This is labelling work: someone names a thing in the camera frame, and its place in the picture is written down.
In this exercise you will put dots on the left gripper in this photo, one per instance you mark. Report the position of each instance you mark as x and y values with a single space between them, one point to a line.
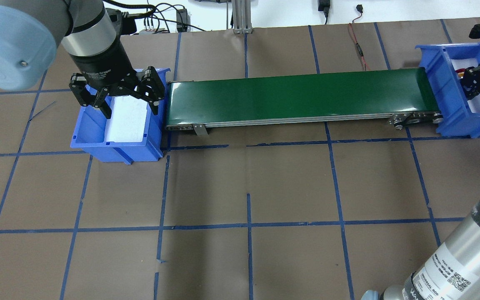
100 62

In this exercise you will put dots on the red emergency stop button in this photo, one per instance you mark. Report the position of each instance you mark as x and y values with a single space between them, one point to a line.
460 73

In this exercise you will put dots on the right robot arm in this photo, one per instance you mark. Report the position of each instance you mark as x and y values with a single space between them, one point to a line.
453 271

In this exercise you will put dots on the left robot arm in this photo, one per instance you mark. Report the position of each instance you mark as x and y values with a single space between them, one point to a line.
31 32

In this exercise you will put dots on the blue bin right side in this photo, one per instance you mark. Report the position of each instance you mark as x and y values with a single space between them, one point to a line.
458 120

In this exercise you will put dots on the green conveyor belt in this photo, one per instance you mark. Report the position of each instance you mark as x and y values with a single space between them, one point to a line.
404 97

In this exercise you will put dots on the black power adapter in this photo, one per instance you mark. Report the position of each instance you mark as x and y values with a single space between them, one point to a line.
182 19

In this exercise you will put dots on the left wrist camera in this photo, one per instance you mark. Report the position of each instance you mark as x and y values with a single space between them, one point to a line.
123 24

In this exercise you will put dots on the aluminium frame post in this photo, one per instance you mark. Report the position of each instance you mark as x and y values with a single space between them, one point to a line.
241 17

